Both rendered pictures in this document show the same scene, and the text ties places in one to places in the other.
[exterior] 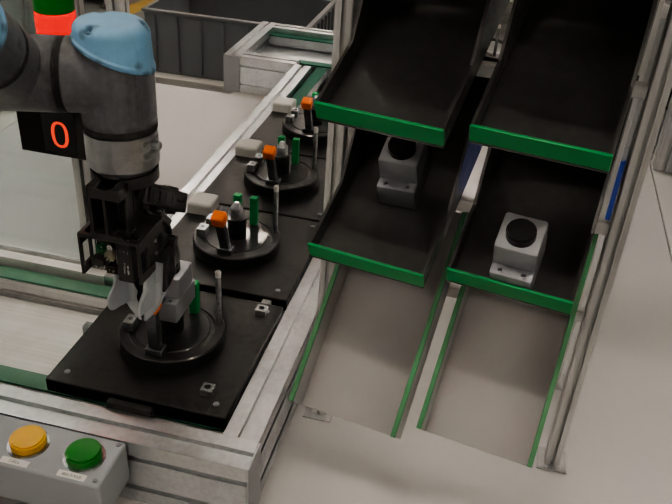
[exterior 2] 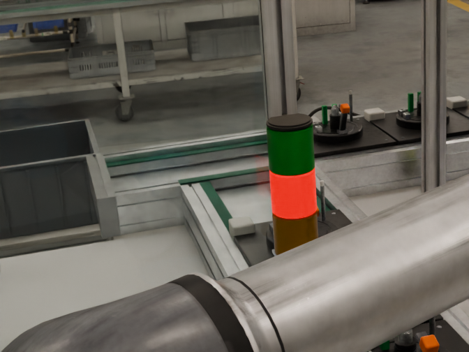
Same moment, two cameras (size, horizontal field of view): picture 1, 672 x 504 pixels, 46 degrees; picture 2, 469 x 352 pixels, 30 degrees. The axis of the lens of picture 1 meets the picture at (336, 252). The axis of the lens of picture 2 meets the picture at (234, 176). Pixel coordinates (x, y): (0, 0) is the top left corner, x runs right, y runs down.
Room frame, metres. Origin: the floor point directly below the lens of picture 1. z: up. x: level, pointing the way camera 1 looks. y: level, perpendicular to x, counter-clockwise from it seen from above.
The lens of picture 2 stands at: (0.19, 0.79, 1.69)
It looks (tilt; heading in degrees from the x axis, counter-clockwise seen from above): 20 degrees down; 337
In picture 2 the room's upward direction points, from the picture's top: 5 degrees counter-clockwise
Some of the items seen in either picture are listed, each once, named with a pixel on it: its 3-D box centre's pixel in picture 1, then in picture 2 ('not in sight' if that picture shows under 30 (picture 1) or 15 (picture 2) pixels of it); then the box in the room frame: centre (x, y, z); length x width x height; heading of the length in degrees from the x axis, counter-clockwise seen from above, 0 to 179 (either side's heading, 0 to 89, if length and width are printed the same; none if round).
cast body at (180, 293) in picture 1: (172, 280); not in sight; (0.85, 0.21, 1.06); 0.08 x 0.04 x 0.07; 169
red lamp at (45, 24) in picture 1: (56, 30); (293, 189); (0.99, 0.37, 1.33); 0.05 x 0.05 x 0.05
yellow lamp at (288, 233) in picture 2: not in sight; (295, 230); (0.99, 0.37, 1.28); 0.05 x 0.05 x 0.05
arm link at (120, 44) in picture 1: (112, 74); not in sight; (0.75, 0.23, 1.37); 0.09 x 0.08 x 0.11; 95
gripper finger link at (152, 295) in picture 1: (147, 298); not in sight; (0.74, 0.21, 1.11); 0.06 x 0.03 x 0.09; 168
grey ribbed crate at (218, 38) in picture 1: (242, 34); not in sight; (2.97, 0.41, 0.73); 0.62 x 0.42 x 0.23; 79
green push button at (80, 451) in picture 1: (84, 455); not in sight; (0.63, 0.27, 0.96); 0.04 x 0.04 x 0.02
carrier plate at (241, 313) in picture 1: (173, 345); not in sight; (0.84, 0.21, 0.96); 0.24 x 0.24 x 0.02; 79
